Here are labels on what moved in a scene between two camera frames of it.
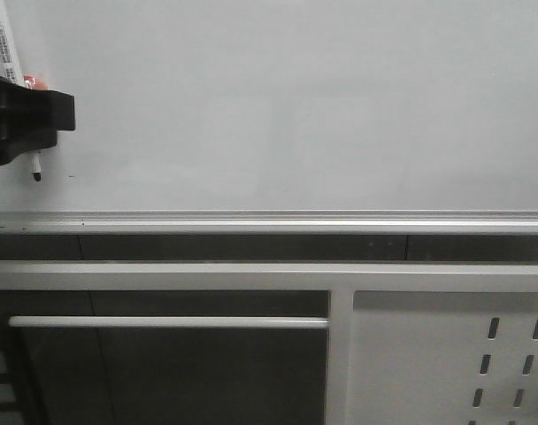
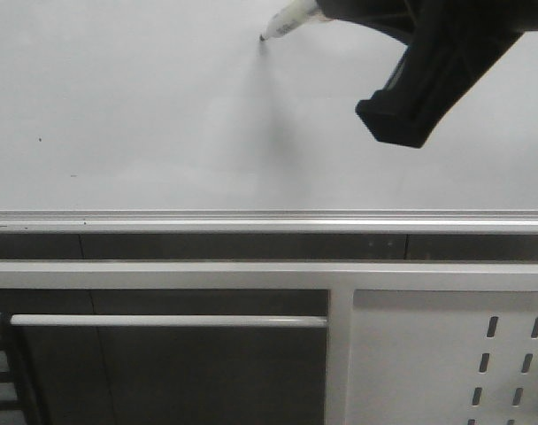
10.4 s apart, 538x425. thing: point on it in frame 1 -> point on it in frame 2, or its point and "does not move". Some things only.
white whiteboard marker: x=5 y=54 -> x=291 y=16
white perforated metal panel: x=450 y=358 does not move
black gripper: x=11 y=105 -> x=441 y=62
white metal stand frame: x=341 y=279 does not move
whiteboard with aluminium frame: x=287 y=117 does not move
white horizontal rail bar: x=85 y=321 does not move
